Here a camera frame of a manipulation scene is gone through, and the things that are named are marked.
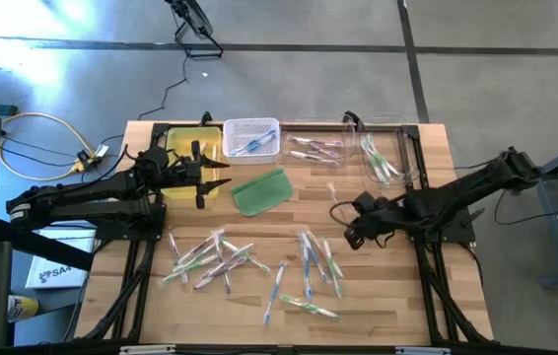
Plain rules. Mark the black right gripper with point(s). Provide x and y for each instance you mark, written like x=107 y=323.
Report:
x=382 y=219

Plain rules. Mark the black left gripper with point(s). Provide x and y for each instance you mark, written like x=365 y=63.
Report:
x=183 y=173

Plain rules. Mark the orange toothbrush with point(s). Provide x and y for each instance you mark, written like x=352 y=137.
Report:
x=326 y=254
x=332 y=190

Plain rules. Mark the blue toothbrush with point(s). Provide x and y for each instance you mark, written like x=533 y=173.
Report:
x=316 y=257
x=306 y=268
x=264 y=138
x=254 y=143
x=247 y=148
x=274 y=294

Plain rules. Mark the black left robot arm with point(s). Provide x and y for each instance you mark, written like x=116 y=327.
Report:
x=87 y=197

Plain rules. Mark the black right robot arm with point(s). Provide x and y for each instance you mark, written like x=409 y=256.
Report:
x=466 y=192

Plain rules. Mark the yellow plastic bin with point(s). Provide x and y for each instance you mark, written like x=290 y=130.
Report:
x=180 y=140

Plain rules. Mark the white perforated plastic basket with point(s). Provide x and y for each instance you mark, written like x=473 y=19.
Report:
x=239 y=130

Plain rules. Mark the clear plastic bin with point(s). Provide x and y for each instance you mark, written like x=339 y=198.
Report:
x=348 y=158
x=407 y=148

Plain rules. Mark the green cloth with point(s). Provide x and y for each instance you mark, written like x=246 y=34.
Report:
x=261 y=192

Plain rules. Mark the black floor fan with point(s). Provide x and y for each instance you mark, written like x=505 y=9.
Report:
x=192 y=17

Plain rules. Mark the white box with label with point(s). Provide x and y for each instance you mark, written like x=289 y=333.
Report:
x=59 y=266

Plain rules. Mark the yellow white can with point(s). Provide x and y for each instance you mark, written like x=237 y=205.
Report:
x=22 y=308

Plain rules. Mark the silver aluminium bracket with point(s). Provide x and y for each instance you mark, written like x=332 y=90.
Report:
x=422 y=350
x=148 y=349

